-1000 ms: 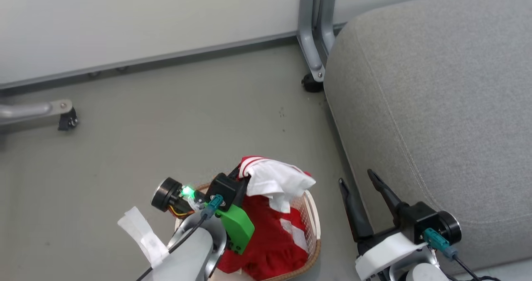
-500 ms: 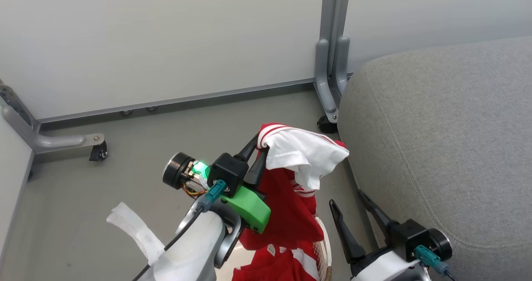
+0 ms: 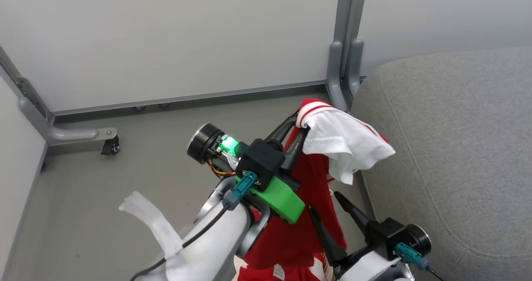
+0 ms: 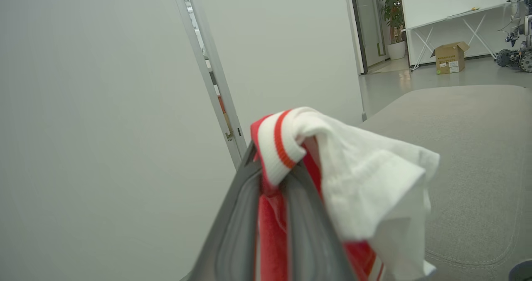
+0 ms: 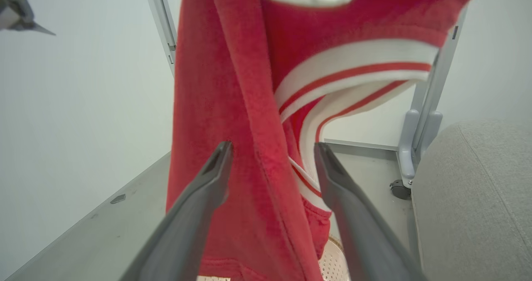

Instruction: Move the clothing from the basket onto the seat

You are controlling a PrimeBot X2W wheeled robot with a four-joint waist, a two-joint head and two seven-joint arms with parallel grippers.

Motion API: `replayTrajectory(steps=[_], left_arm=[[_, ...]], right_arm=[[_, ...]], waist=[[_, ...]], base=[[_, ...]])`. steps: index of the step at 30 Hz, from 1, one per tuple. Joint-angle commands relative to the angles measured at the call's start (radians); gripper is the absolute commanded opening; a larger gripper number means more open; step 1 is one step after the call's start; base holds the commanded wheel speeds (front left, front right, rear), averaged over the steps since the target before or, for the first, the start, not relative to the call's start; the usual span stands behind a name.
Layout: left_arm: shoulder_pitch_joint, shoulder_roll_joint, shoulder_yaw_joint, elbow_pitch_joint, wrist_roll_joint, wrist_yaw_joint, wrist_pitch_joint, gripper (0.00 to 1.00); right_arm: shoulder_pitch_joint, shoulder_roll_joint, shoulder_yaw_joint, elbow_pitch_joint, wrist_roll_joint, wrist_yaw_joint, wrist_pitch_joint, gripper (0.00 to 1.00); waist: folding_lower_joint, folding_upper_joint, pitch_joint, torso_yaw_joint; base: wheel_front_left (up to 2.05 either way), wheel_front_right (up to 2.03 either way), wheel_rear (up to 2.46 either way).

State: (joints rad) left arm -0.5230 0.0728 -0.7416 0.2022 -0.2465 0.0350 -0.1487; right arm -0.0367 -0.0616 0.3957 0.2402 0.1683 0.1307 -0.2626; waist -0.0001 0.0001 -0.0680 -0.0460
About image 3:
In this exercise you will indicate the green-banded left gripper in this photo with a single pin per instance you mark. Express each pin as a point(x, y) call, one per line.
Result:
point(282, 200)

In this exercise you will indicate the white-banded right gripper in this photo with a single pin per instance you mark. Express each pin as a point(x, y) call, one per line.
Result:
point(365, 268)

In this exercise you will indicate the red and white garment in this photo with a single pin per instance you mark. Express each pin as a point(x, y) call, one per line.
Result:
point(291, 239)

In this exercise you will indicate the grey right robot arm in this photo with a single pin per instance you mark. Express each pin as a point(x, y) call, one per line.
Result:
point(403, 272)

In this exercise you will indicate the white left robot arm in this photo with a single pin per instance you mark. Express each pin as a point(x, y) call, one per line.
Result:
point(216, 247)

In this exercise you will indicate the grey fabric sofa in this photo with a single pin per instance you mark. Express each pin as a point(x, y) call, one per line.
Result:
point(457, 148)

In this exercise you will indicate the white translucent tape strip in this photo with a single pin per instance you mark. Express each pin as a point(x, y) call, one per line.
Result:
point(153, 220)

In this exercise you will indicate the black caster wheel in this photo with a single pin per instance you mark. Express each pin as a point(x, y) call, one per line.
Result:
point(110, 146)

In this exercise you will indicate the grey curved partition foot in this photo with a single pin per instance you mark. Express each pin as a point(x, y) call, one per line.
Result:
point(70, 134)

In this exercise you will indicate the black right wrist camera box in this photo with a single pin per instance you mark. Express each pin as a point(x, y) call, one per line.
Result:
point(384, 235)

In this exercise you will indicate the teal left camera connector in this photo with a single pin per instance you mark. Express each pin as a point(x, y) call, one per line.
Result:
point(241, 189)

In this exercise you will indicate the teal camera connector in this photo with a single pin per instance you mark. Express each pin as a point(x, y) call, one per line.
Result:
point(241, 189)
point(409, 254)

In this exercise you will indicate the teal right camera connector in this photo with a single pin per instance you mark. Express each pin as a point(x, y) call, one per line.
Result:
point(409, 254)

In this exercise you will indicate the grey partition bottom rail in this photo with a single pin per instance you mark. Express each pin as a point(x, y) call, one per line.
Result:
point(187, 98)

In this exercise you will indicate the grey slanted partition post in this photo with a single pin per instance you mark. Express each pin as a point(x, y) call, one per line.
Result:
point(25, 87)

